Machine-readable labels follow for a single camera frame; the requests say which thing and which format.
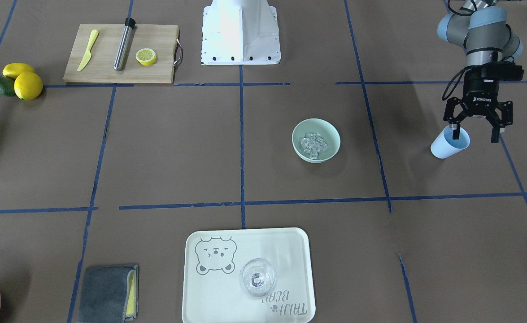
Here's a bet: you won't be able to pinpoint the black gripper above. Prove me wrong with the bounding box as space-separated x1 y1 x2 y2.
443 62 524 144

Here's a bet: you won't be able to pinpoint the light blue plastic cup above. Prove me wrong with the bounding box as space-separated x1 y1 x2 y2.
430 126 470 159

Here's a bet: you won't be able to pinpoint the light green bowl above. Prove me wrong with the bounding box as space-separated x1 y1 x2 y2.
292 118 341 163

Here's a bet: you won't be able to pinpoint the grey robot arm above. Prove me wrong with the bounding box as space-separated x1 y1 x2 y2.
437 0 524 143

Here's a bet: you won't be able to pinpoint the ice cubes in bowl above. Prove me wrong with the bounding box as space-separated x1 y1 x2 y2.
300 133 329 160

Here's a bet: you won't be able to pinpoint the cream bear print tray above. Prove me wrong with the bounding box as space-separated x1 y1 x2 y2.
182 227 316 323

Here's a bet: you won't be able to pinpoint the clear wine glass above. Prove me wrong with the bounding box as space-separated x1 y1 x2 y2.
240 259 276 298

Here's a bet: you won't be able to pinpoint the lemon half slice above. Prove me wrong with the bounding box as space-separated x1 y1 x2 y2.
135 48 157 66

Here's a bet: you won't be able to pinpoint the wooden cutting board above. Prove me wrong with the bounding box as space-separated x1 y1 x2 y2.
64 24 183 84

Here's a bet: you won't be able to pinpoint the yellow plastic knife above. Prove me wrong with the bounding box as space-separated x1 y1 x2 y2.
77 29 99 72

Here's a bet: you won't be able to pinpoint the yellow lemon front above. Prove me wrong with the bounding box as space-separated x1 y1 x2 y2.
14 71 44 100

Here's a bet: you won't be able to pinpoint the yellow lemon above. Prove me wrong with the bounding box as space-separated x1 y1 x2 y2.
2 62 35 80
14 71 44 100

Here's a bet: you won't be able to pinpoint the yellow lemon rear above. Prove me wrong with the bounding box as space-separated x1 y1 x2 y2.
2 62 35 80

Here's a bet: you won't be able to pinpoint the green avocado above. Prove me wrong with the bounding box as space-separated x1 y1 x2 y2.
0 76 16 97

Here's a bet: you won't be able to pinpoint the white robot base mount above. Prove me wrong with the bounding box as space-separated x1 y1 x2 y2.
200 0 282 65

